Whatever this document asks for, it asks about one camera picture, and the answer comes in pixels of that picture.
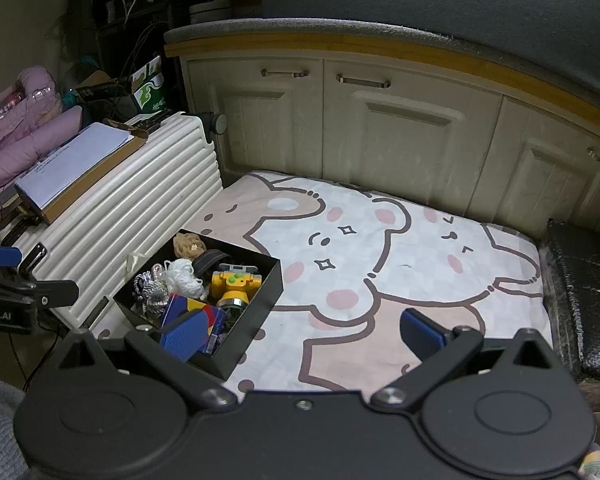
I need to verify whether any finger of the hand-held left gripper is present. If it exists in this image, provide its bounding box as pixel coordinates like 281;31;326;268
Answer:
0;279;80;309
0;244;22;281

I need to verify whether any cream cabinet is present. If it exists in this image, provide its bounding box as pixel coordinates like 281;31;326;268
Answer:
164;17;600;241

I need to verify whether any dark cluttered shelf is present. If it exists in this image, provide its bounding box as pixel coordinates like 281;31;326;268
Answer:
87;0;181;116

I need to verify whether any printed cartoon blanket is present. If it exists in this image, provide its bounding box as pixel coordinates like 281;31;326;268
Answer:
92;170;553;393

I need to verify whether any red blue yellow card box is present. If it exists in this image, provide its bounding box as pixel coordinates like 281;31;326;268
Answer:
162;294;228;356

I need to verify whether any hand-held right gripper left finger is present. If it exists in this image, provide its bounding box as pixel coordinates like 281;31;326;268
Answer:
42;309;237;411

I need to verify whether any braided rope tassel with pearls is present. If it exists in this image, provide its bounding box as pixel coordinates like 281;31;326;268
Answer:
132;265;173;318

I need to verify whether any beige flower hair clip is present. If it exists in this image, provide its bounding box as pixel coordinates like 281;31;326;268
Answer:
172;232;206;263

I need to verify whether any brown cardboard box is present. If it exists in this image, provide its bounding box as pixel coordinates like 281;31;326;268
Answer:
0;119;149;226

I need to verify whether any green white carton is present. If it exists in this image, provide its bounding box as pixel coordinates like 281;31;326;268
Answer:
130;55;170;113

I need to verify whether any white yarn ball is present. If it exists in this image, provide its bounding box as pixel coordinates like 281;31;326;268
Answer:
161;258;208;303

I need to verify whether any black cardboard box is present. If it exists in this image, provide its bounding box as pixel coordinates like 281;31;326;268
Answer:
112;229;284;381

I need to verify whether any white ribbed suitcase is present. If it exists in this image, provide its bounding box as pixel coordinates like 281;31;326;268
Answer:
0;112;224;333

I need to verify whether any white paper sheet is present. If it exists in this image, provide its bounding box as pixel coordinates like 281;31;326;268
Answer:
15;122;133;208

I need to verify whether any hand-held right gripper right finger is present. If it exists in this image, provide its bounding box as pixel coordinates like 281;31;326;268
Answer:
370;307;561;409

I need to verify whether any person's grey clothing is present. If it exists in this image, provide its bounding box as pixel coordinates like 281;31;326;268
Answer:
0;375;31;480

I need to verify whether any black padded bench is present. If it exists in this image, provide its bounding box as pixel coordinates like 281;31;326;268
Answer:
540;217;600;381

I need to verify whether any dark grey cushion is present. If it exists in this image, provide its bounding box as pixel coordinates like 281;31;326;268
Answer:
260;0;600;111

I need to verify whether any black cable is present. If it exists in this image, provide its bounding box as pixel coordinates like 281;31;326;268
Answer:
10;330;61;391

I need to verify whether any pink padded jacket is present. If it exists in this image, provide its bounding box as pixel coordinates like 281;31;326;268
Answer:
0;65;88;211

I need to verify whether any yellow headlamp with black strap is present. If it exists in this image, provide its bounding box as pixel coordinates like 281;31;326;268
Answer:
192;251;263;328

